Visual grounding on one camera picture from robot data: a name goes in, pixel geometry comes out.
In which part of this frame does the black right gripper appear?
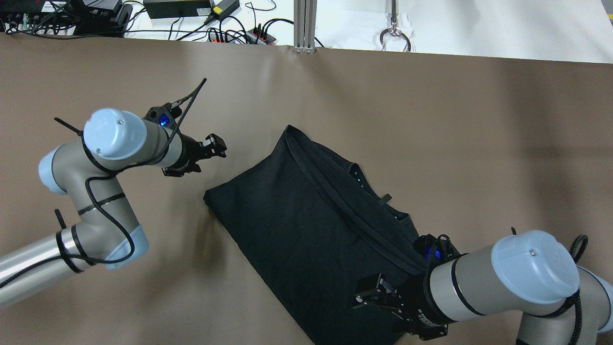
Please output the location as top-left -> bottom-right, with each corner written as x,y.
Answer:
352,273 -> 448,341

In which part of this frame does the black graphic t-shirt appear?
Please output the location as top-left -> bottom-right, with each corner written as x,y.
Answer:
203,126 -> 426,345

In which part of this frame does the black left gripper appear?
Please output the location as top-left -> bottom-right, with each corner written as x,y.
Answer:
163,135 -> 227,177

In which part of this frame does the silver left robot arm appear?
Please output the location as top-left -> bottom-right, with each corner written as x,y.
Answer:
1,108 -> 227,308

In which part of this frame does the aluminium profile post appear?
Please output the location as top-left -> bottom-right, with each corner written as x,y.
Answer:
293,0 -> 317,53

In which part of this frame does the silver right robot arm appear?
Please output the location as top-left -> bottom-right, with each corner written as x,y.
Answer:
352,230 -> 612,345

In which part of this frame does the red black power strip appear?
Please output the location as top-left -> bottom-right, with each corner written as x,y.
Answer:
205,28 -> 243,44
247,25 -> 277,45

